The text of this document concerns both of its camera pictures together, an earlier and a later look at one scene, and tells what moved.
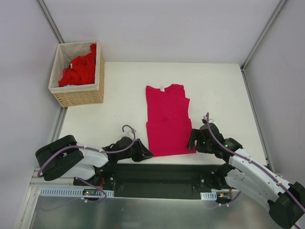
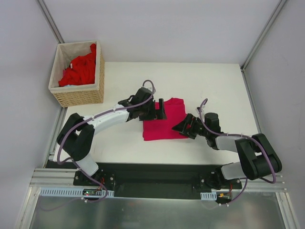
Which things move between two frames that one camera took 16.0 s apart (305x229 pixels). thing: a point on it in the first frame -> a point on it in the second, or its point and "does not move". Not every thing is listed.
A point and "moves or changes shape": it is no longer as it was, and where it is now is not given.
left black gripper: [138, 151] -> [150, 112]
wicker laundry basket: [81, 94] does not move
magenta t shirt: [168, 125] moves or changes shape
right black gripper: [197, 140] -> [189, 126]
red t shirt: [81, 70] does not move
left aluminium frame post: [50, 22] does not move
